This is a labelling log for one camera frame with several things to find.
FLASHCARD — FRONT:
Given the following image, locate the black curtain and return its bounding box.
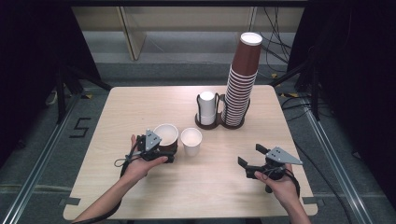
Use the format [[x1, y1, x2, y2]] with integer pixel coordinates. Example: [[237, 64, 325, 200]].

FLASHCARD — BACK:
[[0, 0, 104, 171], [287, 0, 396, 202]]

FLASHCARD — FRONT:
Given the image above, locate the yellow black hazard tape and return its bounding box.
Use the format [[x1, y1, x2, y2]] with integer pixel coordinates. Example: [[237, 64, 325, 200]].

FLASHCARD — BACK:
[[270, 72, 301, 99]]

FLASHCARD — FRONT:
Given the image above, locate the single brown paper cup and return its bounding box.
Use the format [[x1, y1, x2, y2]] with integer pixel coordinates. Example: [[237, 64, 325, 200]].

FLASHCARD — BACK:
[[153, 123, 180, 157]]

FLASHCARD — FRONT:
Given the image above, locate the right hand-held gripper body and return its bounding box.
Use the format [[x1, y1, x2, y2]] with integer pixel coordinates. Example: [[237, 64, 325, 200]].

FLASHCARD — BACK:
[[245, 146, 304, 194]]

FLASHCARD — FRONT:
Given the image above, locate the black tape strip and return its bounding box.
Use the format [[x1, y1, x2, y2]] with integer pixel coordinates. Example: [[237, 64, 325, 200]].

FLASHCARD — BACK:
[[302, 196, 325, 206], [58, 197, 81, 206]]

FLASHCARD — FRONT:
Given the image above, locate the stack of brown paper cups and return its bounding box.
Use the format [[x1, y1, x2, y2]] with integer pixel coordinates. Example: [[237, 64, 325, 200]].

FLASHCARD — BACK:
[[221, 31, 263, 128]]

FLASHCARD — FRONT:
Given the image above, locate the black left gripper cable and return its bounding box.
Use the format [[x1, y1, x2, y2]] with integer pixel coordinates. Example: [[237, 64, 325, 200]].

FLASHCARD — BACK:
[[71, 144, 143, 224]]

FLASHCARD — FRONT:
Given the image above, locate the bundle of black wall cables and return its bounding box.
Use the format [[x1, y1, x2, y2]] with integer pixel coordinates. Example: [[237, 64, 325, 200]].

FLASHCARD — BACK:
[[261, 6, 294, 67]]

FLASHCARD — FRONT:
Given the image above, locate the single white paper cup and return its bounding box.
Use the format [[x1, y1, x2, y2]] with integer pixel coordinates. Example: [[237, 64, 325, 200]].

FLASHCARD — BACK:
[[180, 127, 204, 158]]

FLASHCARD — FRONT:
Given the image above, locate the black metal stand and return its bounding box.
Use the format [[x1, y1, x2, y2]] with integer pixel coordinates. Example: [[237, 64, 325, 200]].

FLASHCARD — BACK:
[[55, 63, 114, 125], [269, 46, 322, 121]]

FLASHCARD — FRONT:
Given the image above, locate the person's left hand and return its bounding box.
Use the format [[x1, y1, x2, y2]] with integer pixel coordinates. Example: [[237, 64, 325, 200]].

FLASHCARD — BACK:
[[122, 133, 169, 185]]

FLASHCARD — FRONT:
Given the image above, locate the beige partition panel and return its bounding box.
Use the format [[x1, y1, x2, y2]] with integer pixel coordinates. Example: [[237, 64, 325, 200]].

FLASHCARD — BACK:
[[116, 6, 148, 62]]

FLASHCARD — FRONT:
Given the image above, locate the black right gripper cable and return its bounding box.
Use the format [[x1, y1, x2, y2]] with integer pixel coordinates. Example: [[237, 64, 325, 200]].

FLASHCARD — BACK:
[[261, 166, 302, 201]]

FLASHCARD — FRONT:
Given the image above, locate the aluminium floor rail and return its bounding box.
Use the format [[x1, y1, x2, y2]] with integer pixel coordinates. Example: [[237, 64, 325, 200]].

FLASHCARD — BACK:
[[298, 95, 376, 224], [0, 90, 86, 224]]

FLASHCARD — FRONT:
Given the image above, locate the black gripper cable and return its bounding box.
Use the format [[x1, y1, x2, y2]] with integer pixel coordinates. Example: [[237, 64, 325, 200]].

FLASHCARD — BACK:
[[71, 144, 143, 224], [261, 166, 302, 201]]

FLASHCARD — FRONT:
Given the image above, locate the dark wire cup holder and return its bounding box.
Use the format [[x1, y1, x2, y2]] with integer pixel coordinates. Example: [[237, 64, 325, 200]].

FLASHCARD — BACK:
[[194, 92, 251, 131]]

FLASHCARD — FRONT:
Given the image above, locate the black floor cable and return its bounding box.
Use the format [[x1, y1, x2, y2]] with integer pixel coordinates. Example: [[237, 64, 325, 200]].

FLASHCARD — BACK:
[[279, 92, 354, 224]]

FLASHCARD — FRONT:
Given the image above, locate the stack of white paper cups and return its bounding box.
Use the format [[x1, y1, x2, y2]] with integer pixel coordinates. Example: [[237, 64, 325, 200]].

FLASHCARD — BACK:
[[198, 90, 217, 126]]

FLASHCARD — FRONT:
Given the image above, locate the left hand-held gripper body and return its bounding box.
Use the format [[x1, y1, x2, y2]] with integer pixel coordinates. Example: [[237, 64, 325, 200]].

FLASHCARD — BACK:
[[135, 128, 167, 162]]

